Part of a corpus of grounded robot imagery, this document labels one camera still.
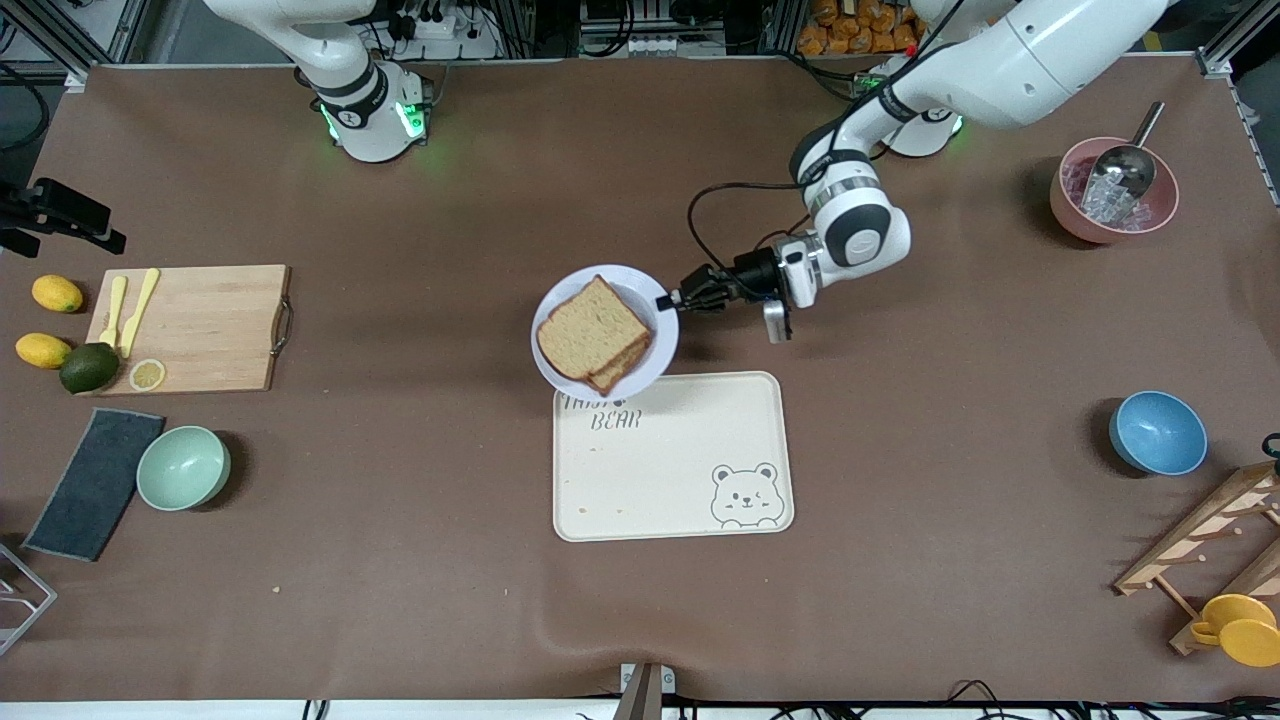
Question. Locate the aluminium frame profile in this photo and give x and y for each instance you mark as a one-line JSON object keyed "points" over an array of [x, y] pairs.
{"points": [[1212, 65], [78, 80]]}

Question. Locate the cream bear print tray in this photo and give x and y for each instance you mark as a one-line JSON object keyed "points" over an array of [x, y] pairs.
{"points": [[670, 470]]}

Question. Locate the light wholemeal bread slice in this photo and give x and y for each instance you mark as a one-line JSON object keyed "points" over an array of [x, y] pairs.
{"points": [[590, 328]]}

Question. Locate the dark grey cloth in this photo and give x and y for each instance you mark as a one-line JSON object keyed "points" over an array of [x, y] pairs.
{"points": [[95, 485]]}

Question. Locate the yellow plastic knife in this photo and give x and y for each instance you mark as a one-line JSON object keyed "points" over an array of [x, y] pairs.
{"points": [[140, 305]]}

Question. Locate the pink bowl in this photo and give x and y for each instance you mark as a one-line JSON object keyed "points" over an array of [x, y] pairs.
{"points": [[1063, 215]]}

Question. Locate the toasted bread slice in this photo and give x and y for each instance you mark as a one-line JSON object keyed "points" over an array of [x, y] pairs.
{"points": [[617, 378]]}

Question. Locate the clear ice cubes pile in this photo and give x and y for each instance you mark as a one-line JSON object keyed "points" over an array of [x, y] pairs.
{"points": [[1110, 205]]}

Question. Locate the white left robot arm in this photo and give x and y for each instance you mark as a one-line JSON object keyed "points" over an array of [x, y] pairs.
{"points": [[1030, 60]]}

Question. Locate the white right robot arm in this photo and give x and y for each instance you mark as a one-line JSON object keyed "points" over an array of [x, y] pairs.
{"points": [[370, 120]]}

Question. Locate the wooden cutting board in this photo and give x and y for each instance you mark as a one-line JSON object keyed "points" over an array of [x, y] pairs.
{"points": [[200, 330]]}

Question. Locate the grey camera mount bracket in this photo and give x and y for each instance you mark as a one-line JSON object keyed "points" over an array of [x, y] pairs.
{"points": [[640, 695]]}

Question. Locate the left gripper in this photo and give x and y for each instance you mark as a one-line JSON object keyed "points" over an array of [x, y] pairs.
{"points": [[751, 274]]}

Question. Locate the yellow cup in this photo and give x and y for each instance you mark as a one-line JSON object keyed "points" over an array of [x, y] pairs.
{"points": [[1245, 630]]}

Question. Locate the yellow lemon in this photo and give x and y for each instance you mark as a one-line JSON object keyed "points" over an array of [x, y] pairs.
{"points": [[42, 350], [57, 293]]}

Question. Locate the mint green bowl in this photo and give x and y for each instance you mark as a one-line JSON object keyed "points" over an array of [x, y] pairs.
{"points": [[182, 468]]}

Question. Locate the lemon slice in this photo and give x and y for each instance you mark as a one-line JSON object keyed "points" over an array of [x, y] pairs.
{"points": [[147, 375]]}

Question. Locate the wooden peg rack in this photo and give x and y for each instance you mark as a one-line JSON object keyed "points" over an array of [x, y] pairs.
{"points": [[1200, 535]]}

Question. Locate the pale lilac round plate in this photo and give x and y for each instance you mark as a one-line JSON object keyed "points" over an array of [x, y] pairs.
{"points": [[640, 285]]}

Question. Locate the yellow plastic fork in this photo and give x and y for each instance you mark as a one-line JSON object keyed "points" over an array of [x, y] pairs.
{"points": [[116, 300]]}

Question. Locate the blue bowl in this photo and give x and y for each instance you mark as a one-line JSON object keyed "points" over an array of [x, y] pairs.
{"points": [[1158, 433]]}

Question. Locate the white power strip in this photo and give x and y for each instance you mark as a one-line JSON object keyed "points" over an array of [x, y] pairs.
{"points": [[440, 32]]}

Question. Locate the white socket strip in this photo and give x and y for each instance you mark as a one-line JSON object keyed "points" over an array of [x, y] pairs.
{"points": [[660, 46]]}

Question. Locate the metal scoop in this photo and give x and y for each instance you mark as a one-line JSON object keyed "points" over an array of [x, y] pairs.
{"points": [[1125, 165]]}

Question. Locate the orange snack packets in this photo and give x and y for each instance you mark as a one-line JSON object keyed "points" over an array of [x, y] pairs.
{"points": [[840, 35]]}

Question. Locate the dark green avocado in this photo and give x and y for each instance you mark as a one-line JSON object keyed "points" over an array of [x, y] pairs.
{"points": [[90, 368]]}

